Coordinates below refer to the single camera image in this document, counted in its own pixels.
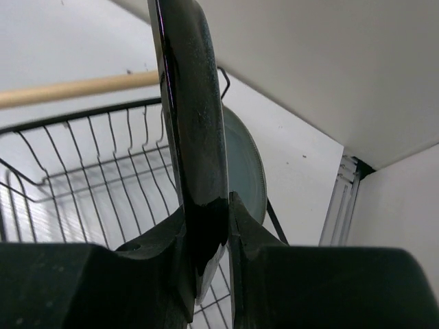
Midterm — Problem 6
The aluminium frame right side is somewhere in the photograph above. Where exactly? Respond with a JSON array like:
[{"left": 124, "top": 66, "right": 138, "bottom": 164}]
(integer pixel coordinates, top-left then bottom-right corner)
[{"left": 319, "top": 154, "right": 375, "bottom": 247}]

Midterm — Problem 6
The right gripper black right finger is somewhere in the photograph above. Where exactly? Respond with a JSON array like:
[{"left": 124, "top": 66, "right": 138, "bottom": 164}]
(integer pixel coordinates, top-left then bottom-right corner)
[{"left": 229, "top": 192, "right": 435, "bottom": 328}]

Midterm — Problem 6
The large grey-blue plate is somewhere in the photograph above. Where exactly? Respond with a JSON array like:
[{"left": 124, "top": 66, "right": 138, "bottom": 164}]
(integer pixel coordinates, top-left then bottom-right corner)
[{"left": 223, "top": 106, "right": 268, "bottom": 225}]

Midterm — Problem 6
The wooden rack handle far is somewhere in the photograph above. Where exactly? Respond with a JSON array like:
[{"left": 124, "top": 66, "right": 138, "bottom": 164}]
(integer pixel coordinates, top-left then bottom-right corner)
[{"left": 1, "top": 71, "right": 159, "bottom": 110}]

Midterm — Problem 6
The dark blue plate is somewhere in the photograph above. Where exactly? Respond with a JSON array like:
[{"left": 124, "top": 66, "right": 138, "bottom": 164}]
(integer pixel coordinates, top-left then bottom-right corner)
[{"left": 147, "top": 1, "right": 229, "bottom": 304}]

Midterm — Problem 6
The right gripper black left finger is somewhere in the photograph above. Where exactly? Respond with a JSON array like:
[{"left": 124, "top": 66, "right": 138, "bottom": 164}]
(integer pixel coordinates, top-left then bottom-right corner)
[{"left": 1, "top": 210, "right": 192, "bottom": 328}]

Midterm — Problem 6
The black wire dish rack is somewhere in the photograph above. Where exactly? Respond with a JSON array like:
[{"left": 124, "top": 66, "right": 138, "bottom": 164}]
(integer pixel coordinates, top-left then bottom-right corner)
[{"left": 0, "top": 67, "right": 289, "bottom": 329}]

